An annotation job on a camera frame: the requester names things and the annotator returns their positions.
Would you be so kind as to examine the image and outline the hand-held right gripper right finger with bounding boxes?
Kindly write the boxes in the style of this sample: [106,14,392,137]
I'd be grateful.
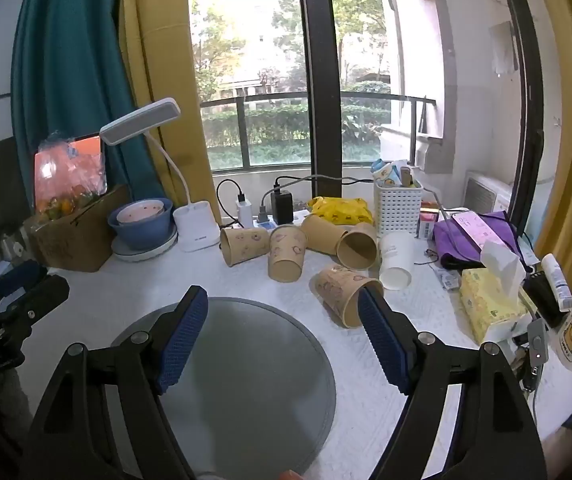
[357,287,549,480]

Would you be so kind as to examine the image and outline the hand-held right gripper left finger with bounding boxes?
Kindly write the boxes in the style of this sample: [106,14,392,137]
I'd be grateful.
[26,285,212,480]

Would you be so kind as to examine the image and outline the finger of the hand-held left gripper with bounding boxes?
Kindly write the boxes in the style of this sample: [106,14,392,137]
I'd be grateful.
[0,260,70,318]

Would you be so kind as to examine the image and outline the brown printed paper cup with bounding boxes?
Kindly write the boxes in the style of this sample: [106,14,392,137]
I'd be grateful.
[267,225,308,282]
[309,265,384,329]
[220,227,271,267]
[336,222,379,271]
[300,214,353,256]

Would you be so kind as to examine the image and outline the white paper cup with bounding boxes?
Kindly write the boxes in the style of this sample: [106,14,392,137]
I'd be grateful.
[378,231,415,291]

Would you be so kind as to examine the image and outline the cardboard box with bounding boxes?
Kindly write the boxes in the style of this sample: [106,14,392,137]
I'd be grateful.
[23,185,132,273]

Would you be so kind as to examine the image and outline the grey round mat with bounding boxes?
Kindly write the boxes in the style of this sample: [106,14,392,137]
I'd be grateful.
[111,296,337,480]

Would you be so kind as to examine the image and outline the small printed sachet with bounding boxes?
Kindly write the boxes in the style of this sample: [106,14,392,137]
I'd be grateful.
[433,266,463,291]

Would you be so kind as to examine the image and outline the white plate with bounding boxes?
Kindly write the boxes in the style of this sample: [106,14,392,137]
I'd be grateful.
[111,225,179,262]

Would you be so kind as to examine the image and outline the yellow tissue pack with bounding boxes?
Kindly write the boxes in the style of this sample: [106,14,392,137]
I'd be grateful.
[459,240,533,345]

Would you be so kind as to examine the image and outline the orange plastic bag of fruit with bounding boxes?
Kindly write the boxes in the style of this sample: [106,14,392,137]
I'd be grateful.
[33,132,109,221]

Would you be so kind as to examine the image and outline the blue bowl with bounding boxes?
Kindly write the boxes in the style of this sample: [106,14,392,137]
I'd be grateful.
[107,197,174,251]

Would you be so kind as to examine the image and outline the white desk lamp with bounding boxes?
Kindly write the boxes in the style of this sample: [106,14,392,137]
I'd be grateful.
[99,97,222,253]

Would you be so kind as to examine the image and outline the purple bag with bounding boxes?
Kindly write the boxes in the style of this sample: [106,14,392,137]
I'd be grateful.
[433,210,523,269]

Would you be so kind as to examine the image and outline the red small box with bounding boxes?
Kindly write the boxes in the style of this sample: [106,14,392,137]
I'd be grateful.
[417,201,440,239]

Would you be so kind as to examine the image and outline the white plastic basket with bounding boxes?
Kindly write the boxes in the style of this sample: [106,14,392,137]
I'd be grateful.
[374,178,424,238]

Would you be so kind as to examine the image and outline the yellow plastic bag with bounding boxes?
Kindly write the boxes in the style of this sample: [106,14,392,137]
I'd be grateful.
[307,196,374,226]

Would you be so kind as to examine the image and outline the white charger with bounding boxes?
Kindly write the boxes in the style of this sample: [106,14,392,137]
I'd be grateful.
[236,199,255,228]

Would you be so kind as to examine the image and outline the pink white flat card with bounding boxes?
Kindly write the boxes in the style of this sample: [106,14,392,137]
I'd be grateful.
[451,211,498,256]

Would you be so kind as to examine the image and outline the white power strip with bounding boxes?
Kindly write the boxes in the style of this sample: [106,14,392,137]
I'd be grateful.
[221,210,317,232]

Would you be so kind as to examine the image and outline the black pouch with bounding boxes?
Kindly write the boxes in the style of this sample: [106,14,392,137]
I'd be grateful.
[522,272,562,327]

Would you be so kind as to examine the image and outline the black charger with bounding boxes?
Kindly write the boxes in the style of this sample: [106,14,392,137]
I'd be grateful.
[271,190,294,225]

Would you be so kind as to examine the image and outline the blue white packet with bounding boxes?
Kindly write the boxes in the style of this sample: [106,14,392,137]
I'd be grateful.
[371,158,412,187]

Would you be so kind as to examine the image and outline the white air conditioner unit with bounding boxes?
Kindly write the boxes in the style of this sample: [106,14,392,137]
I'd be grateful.
[463,171,514,213]

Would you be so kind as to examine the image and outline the white tube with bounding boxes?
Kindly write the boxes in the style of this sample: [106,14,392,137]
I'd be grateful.
[541,253,572,311]

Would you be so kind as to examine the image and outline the teal curtain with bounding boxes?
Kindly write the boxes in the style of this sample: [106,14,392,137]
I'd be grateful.
[11,0,169,211]

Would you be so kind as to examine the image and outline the black balcony railing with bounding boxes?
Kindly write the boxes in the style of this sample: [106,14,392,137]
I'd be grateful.
[200,92,437,171]

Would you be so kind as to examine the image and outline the black charger cable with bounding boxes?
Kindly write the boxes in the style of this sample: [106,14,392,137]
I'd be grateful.
[215,178,247,227]

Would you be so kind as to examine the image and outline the grey cable switch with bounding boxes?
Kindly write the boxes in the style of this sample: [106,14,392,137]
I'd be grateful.
[526,317,550,367]

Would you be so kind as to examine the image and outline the grey charger cable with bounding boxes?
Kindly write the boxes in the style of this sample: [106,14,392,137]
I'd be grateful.
[260,174,377,213]

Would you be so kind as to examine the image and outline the black window frame post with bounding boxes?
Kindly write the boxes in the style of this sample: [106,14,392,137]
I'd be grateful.
[298,0,343,213]

